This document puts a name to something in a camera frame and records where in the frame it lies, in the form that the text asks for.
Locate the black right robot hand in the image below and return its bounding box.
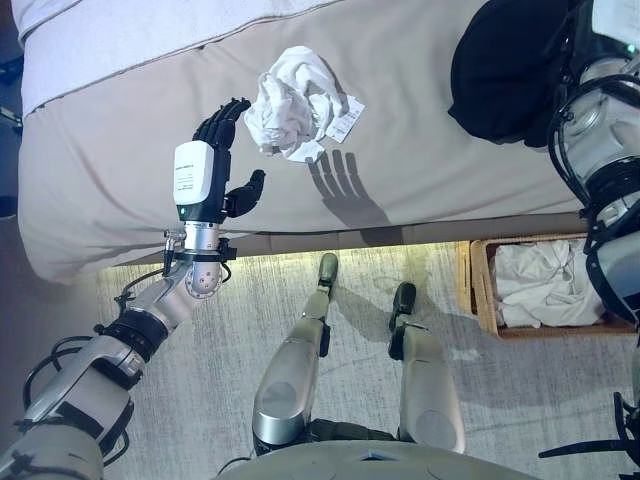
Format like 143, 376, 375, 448
574, 0, 640, 59

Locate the white garment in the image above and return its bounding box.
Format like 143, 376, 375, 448
243, 45, 366, 164

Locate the silver right robot leg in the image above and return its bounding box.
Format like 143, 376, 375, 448
388, 281, 466, 454

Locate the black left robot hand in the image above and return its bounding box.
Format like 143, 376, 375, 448
172, 98, 268, 224

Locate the brown wicker basket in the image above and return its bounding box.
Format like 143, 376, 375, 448
455, 233, 640, 341

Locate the beige garment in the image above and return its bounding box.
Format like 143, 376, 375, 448
493, 238, 609, 329

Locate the silver left robot leg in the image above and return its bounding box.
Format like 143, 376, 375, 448
251, 252, 340, 451

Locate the silver robot leg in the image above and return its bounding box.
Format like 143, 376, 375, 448
388, 281, 466, 454
251, 252, 340, 451

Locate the black garment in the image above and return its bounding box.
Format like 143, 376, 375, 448
447, 0, 591, 149

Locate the grey woven rug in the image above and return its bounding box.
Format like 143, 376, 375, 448
94, 239, 640, 480

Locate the grey robot torso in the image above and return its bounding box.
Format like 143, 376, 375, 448
214, 439, 546, 480

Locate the white duvet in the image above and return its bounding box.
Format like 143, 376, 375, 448
9, 0, 281, 119

